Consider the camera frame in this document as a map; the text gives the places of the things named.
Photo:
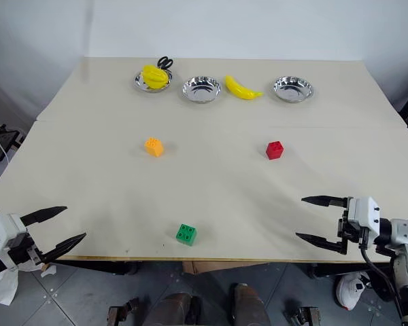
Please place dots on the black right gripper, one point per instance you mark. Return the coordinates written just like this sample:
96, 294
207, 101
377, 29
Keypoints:
347, 231

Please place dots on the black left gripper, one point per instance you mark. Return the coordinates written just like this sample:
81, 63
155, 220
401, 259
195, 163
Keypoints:
23, 255

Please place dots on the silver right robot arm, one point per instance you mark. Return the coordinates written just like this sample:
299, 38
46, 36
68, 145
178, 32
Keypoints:
407, 232

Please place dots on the white sneaker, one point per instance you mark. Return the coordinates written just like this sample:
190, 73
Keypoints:
352, 287

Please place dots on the white crumpled cloth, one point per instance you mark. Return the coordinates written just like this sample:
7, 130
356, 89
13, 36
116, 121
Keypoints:
1, 287

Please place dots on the red toy brick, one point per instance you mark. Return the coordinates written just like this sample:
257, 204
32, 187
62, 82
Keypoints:
274, 150

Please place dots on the black metal stand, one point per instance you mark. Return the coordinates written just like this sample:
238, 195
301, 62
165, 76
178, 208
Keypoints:
1, 142

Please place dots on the dark brown rounded shape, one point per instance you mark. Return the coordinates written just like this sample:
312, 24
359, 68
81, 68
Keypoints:
251, 305
175, 309

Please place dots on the brown cardboard box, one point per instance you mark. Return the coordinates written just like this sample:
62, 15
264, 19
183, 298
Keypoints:
207, 267

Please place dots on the orange toy brick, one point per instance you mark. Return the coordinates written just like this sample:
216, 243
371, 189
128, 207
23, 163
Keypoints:
153, 148

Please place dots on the green toy brick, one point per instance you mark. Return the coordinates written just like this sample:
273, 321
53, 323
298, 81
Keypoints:
186, 234

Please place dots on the steel bowl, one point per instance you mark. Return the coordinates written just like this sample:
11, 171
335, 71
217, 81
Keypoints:
149, 85
201, 89
293, 89

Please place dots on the yellow toy banana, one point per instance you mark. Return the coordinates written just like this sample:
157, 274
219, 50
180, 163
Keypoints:
241, 89

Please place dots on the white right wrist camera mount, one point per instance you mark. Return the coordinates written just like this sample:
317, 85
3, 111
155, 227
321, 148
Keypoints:
369, 214

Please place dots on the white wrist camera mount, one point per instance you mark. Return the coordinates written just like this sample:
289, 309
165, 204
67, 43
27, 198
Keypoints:
0, 229
369, 214

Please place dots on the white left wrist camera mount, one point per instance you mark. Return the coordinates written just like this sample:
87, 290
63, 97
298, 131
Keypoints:
0, 229

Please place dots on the rusty metal bracket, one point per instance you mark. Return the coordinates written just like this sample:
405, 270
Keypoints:
122, 311
305, 315

